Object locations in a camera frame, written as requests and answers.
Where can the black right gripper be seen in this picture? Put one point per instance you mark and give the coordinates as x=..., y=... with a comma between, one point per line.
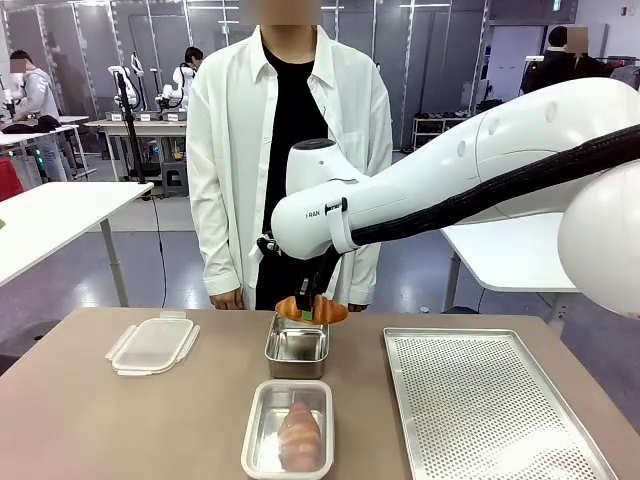
x=325, y=265

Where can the golden croissant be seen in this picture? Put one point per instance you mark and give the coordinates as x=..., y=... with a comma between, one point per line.
x=332, y=311

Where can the white-rimmed metal container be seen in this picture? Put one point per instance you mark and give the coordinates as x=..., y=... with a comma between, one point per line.
x=295, y=382

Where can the brown croissant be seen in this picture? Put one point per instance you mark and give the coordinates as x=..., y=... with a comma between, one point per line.
x=299, y=435

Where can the person right forearm white sleeve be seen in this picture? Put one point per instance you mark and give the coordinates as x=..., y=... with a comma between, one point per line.
x=220, y=250

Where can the person left forearm white sleeve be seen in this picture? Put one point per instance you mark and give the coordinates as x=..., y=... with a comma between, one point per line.
x=367, y=275

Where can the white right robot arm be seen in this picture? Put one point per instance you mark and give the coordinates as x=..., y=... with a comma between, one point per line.
x=425, y=185

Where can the small steel container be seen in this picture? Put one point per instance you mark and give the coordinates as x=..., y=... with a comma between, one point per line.
x=295, y=367

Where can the long steel container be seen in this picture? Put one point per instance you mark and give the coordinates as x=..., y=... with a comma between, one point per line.
x=265, y=435

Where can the person left hand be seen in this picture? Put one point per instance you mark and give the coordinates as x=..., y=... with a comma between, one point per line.
x=357, y=307

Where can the person right hand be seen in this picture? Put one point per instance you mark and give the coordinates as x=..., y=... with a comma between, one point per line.
x=227, y=301

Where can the translucent plastic lid white rim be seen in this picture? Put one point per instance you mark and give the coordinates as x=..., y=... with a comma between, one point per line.
x=152, y=342

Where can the person in white shirt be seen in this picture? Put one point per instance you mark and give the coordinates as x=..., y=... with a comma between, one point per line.
x=230, y=150

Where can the black step stool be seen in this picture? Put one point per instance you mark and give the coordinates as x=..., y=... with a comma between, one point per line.
x=175, y=181

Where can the perforated steel baking tray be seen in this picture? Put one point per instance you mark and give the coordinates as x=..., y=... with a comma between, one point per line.
x=490, y=400

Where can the white table with grey legs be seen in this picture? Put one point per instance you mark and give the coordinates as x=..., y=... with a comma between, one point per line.
x=510, y=250

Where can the shoe rack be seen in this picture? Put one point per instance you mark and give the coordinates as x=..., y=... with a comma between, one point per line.
x=440, y=130

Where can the background long white workbench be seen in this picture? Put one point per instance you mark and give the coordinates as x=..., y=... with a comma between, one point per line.
x=145, y=125

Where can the black tripod stand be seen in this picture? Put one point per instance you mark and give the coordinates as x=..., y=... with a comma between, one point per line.
x=131, y=130

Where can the background white robot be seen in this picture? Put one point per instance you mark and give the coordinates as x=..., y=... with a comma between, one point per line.
x=125, y=85
x=170, y=92

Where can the large white table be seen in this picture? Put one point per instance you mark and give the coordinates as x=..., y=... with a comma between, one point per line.
x=50, y=220

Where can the background person dark hair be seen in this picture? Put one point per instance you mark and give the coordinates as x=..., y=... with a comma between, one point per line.
x=192, y=55

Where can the background white desk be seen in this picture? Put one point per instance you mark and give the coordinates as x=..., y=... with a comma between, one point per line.
x=70, y=120

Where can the red chair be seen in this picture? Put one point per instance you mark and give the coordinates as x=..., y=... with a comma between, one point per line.
x=9, y=180

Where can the black cloth bundle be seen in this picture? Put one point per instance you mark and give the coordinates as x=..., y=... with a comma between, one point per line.
x=30, y=125

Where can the background person grey hoodie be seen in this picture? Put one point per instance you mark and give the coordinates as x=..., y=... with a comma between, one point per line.
x=40, y=95

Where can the background person black clothes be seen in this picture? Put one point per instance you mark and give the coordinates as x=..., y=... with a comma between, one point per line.
x=555, y=65

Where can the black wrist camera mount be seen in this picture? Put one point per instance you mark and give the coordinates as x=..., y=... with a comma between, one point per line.
x=267, y=245

